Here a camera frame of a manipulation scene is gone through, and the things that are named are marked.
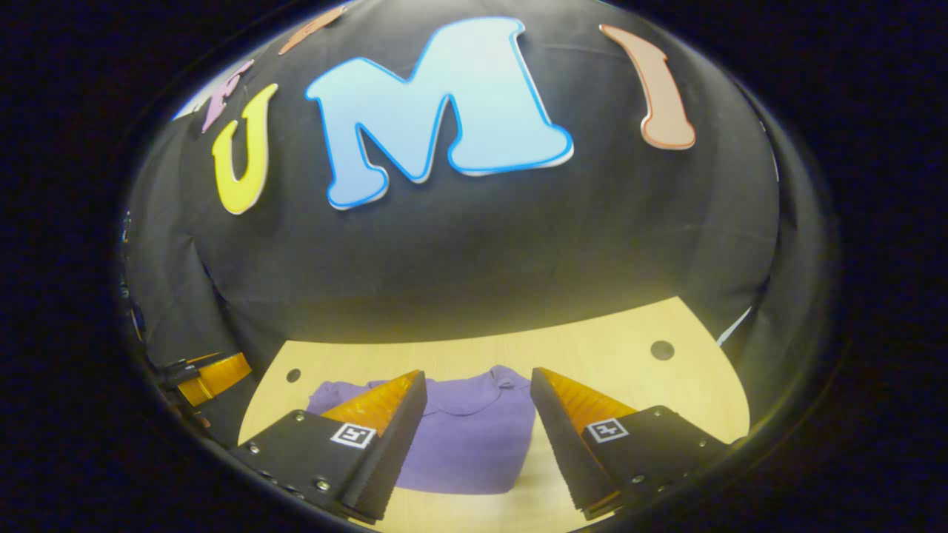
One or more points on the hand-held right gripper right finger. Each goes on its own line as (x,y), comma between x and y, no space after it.
(566,451)

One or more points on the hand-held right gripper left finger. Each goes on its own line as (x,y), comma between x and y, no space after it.
(385,451)

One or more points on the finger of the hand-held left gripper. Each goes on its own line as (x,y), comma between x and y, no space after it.
(218,376)

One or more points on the purple button shirt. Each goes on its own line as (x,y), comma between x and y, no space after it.
(466,444)

